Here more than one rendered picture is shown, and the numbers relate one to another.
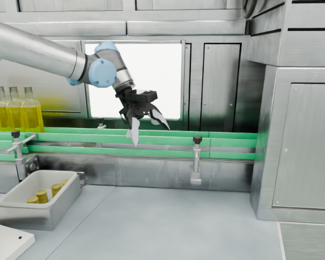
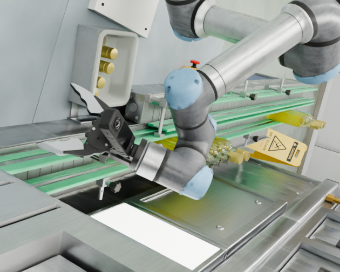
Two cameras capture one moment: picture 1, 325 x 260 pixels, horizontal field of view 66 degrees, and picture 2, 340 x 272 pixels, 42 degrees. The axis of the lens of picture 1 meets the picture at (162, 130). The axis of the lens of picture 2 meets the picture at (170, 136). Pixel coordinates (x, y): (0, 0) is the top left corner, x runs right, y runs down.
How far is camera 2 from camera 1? 0.83 m
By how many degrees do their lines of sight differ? 62
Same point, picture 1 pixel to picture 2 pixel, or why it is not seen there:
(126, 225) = (9, 35)
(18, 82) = (221, 196)
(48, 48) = (241, 54)
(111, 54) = (191, 166)
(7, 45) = (262, 30)
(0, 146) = not seen: hidden behind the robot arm
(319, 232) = not seen: outside the picture
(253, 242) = not seen: outside the picture
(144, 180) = (3, 130)
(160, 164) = not seen: outside the picture
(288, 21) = (26, 187)
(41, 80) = (207, 205)
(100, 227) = (36, 31)
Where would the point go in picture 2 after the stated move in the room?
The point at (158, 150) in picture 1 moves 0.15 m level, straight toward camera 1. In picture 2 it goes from (16, 157) to (16, 92)
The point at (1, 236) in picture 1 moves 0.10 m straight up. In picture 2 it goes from (115, 7) to (142, 13)
